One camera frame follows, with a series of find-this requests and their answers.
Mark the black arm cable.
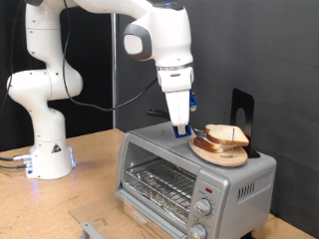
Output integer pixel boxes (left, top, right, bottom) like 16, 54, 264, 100
0, 0, 159, 113

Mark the thin metal rod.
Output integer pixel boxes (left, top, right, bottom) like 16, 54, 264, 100
230, 127, 236, 157

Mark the white bread slice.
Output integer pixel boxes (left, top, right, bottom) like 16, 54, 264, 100
203, 123, 250, 147
194, 134, 233, 151
192, 137, 225, 154

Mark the vertical metal pole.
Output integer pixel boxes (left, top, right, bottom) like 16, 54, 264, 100
111, 13, 118, 129

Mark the base cable with silver connector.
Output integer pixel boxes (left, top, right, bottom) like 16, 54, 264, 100
0, 152, 33, 162

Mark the silver toaster oven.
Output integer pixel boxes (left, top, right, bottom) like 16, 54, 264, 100
114, 119, 277, 239

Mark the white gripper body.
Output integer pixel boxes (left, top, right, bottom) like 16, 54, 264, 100
164, 89, 192, 127

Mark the glass oven door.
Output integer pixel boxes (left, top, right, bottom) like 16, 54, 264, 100
69, 189, 187, 239

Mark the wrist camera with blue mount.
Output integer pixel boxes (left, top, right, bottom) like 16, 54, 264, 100
188, 90, 198, 113

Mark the black metal bookend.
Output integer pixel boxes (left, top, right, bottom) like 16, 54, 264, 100
229, 88, 261, 159

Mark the black base cable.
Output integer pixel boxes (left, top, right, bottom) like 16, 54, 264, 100
0, 163, 28, 170

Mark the blue metal bracket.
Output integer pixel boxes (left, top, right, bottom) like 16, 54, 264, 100
79, 221, 108, 239

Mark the wire oven rack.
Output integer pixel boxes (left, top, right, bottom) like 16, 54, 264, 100
124, 158, 197, 223

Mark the round wooden plate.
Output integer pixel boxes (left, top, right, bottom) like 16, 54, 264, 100
188, 132, 249, 168

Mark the silver oven control knob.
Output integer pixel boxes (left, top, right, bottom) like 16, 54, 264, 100
193, 198, 213, 217
189, 223, 208, 239

